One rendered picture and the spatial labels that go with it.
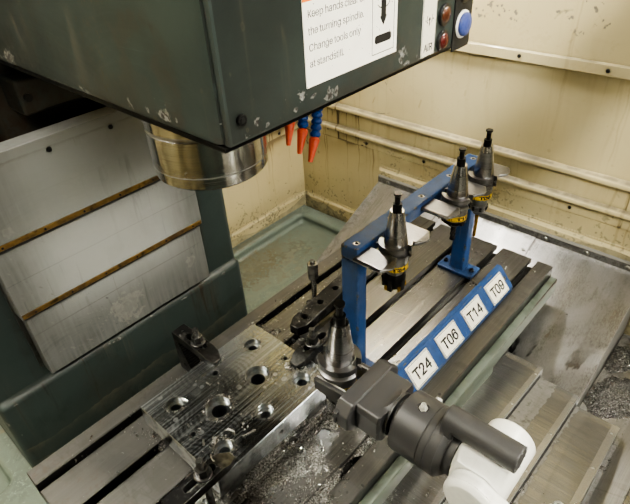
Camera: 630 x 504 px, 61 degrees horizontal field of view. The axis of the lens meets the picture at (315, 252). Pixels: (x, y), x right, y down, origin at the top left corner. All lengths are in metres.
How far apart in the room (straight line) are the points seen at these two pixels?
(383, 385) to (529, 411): 0.69
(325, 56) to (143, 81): 0.18
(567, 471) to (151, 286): 1.03
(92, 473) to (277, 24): 0.89
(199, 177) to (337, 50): 0.24
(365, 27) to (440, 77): 1.09
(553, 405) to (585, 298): 0.34
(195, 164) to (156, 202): 0.61
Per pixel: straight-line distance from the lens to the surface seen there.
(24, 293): 1.23
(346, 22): 0.60
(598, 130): 1.56
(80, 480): 1.16
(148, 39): 0.55
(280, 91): 0.54
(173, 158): 0.70
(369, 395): 0.76
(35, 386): 1.40
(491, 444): 0.68
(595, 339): 1.59
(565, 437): 1.41
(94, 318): 1.34
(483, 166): 1.22
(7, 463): 1.64
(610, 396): 1.60
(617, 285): 1.67
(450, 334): 1.23
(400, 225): 0.96
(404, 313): 1.33
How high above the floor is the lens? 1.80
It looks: 36 degrees down
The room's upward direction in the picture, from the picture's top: 4 degrees counter-clockwise
